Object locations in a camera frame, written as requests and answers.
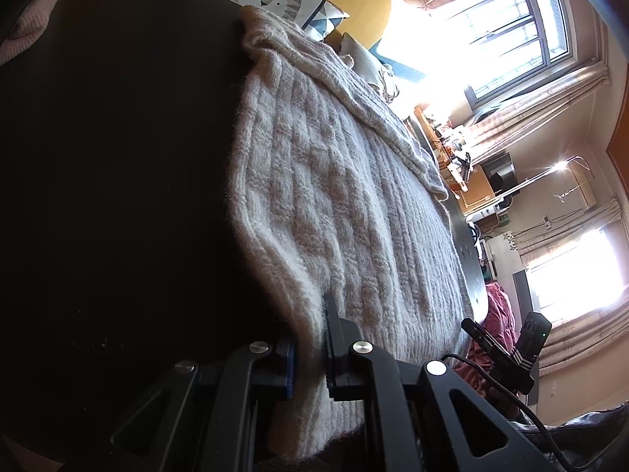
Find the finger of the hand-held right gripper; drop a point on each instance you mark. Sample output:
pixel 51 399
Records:
pixel 491 349

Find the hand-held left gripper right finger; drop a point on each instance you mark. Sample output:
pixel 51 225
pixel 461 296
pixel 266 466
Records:
pixel 339 354

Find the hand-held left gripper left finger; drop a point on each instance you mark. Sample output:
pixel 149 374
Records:
pixel 290 368

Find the white knit sweater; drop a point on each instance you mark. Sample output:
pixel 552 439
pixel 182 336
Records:
pixel 319 206

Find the red blanket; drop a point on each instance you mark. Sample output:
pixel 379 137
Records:
pixel 499 305

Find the bright side window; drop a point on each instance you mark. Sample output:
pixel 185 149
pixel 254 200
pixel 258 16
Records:
pixel 580 275

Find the white floral box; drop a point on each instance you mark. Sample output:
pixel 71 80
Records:
pixel 503 255

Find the beige side window curtain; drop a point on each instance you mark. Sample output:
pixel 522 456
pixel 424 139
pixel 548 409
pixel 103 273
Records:
pixel 565 236

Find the person's black leather jacket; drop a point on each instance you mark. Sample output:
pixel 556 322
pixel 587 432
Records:
pixel 580 442

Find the white floor lamp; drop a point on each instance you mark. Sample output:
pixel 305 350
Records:
pixel 535 179

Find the black television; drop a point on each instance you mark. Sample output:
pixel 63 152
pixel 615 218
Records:
pixel 499 172

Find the wooden side table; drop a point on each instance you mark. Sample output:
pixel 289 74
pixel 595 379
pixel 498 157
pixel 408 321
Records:
pixel 442 157

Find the deer print pillow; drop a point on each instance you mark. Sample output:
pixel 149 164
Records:
pixel 363 59

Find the barred window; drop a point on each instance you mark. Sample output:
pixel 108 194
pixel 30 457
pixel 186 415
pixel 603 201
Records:
pixel 491 34

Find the cream folded cloth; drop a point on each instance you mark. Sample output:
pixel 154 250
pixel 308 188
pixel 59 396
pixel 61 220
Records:
pixel 24 34

